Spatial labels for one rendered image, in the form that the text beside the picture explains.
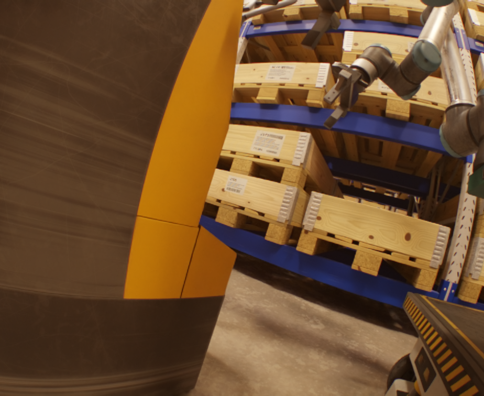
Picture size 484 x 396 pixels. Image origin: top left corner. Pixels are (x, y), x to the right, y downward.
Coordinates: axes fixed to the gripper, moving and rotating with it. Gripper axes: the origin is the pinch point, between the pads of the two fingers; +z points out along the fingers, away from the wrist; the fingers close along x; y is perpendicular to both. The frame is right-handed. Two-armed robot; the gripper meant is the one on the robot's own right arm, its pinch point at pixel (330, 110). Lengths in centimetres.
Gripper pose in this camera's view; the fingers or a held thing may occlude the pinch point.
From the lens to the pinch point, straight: 73.0
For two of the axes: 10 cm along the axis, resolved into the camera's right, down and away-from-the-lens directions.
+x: 2.9, 2.4, 9.2
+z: -6.6, 7.5, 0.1
